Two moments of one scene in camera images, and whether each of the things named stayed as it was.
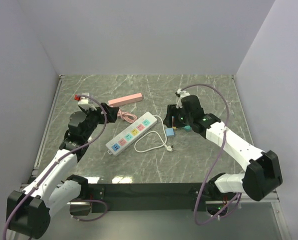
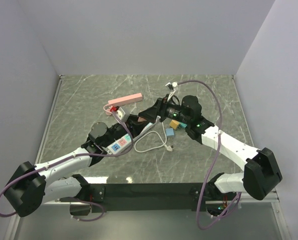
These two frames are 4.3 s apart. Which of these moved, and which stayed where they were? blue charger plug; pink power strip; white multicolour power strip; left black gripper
Moved: left black gripper
Stayed: blue charger plug; white multicolour power strip; pink power strip
